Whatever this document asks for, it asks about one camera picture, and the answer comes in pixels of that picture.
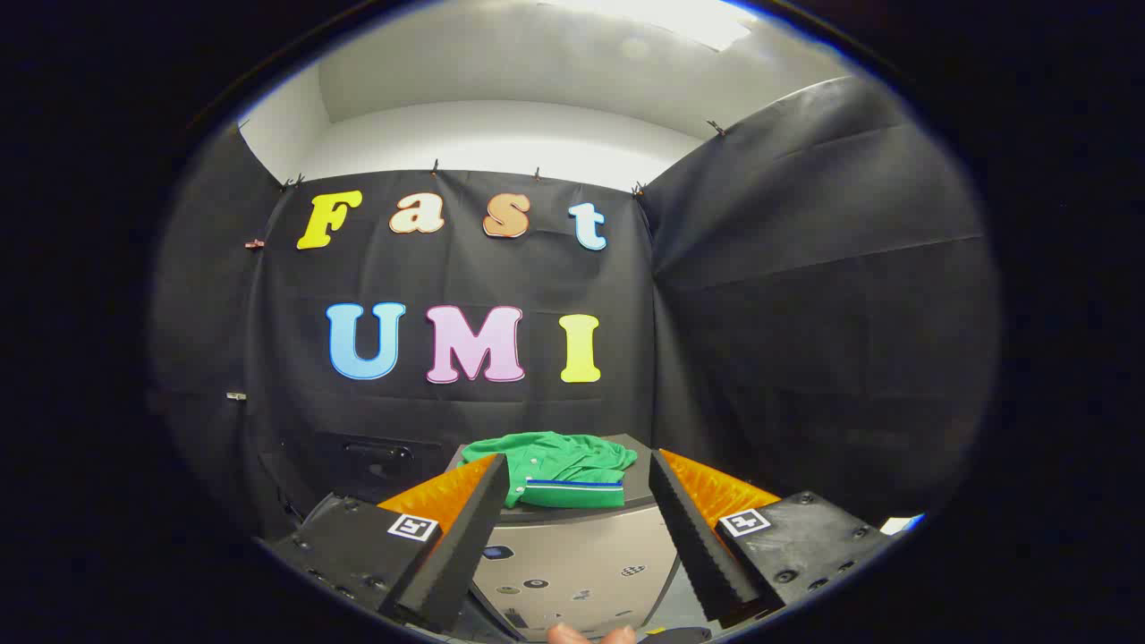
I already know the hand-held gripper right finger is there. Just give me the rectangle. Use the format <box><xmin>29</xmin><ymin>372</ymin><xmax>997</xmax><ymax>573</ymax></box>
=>
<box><xmin>649</xmin><ymin>448</ymin><xmax>888</xmax><ymax>629</ymax></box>

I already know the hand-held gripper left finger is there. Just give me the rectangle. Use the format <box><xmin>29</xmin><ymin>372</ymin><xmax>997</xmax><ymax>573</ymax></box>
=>
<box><xmin>267</xmin><ymin>453</ymin><xmax>512</xmax><ymax>634</ymax></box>

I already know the green polo shirt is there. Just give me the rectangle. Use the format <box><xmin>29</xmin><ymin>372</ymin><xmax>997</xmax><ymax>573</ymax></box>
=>
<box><xmin>459</xmin><ymin>431</ymin><xmax>639</xmax><ymax>509</ymax></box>

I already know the grey cabinet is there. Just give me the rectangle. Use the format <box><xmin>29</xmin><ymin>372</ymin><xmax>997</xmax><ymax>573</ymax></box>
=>
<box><xmin>445</xmin><ymin>434</ymin><xmax>685</xmax><ymax>638</ymax></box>

